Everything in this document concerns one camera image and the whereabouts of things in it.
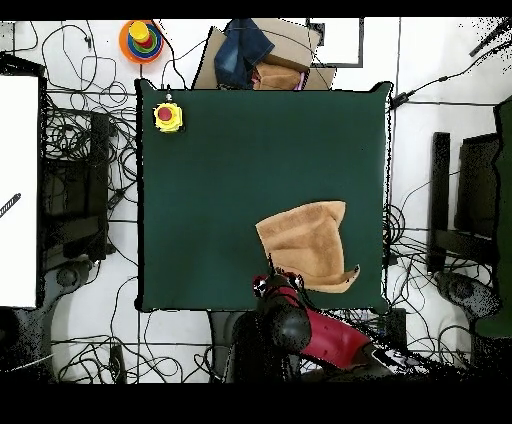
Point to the orange terry towel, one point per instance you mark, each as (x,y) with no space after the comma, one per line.
(308,240)

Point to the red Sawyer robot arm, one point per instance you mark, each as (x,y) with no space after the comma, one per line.
(332,336)

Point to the dark green table cloth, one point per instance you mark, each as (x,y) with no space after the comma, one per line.
(504,200)
(220,180)

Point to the black power strip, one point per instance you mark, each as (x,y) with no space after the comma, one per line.
(398,324)
(118,364)

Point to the yellow emergency stop button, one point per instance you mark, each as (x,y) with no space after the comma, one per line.
(168,118)

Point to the black stand base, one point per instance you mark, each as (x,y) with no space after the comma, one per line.
(98,160)
(440,180)

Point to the folded orange towel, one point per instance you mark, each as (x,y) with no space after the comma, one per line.
(276,76)

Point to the blue jeans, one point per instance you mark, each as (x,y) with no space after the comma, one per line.
(240,52)

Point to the brown cardboard box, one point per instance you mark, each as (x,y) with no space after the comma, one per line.
(292,44)

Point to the black striped rod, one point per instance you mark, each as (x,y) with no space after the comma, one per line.
(10,204)

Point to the black tripod leg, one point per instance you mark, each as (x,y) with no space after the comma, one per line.
(490,38)

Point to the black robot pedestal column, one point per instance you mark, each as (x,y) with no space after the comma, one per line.
(218,332)

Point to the black pedestal foot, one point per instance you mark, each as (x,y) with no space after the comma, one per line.
(66,276)
(460,290)

